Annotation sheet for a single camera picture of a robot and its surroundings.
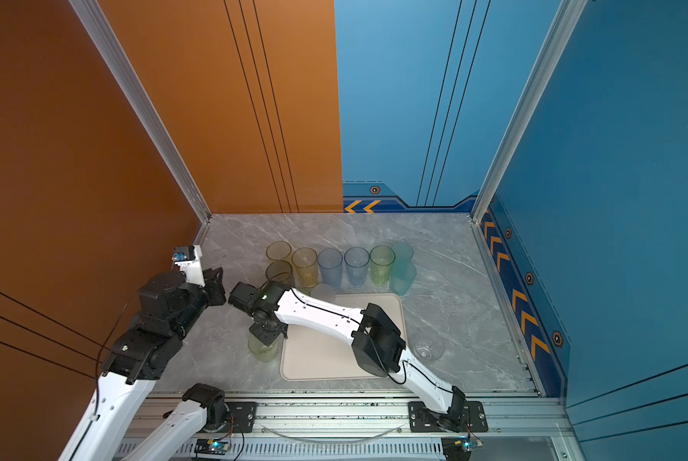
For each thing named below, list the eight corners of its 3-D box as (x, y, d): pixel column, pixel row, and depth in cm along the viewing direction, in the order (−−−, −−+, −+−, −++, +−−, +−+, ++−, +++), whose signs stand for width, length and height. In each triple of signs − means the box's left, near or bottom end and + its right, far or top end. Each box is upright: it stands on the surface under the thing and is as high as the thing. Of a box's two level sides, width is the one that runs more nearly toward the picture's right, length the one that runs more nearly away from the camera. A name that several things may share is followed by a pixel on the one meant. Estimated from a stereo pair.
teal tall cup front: (398, 298, 97) (402, 279, 88) (385, 283, 101) (388, 263, 92) (417, 286, 100) (423, 267, 91) (404, 272, 104) (409, 252, 95)
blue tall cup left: (321, 288, 101) (316, 265, 89) (322, 272, 105) (318, 248, 94) (342, 288, 101) (341, 265, 89) (343, 272, 105) (341, 248, 94)
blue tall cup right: (345, 286, 100) (344, 264, 90) (345, 269, 105) (344, 246, 95) (368, 286, 100) (369, 264, 90) (367, 269, 105) (369, 246, 95)
